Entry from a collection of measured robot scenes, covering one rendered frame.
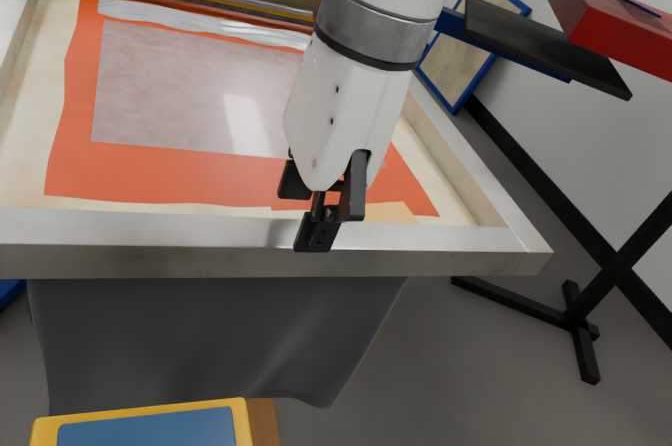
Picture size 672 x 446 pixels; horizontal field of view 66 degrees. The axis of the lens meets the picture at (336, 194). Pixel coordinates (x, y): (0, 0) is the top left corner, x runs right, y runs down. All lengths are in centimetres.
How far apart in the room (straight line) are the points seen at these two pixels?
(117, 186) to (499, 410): 150
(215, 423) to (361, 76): 23
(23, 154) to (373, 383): 129
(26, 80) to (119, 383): 39
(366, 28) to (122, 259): 25
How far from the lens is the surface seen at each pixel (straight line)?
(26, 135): 58
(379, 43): 33
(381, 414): 161
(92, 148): 57
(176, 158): 56
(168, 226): 43
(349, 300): 69
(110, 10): 86
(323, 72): 35
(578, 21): 143
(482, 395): 182
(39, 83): 66
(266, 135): 64
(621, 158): 273
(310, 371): 84
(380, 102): 34
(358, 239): 47
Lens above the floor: 129
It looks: 35 degrees down
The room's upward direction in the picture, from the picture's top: 22 degrees clockwise
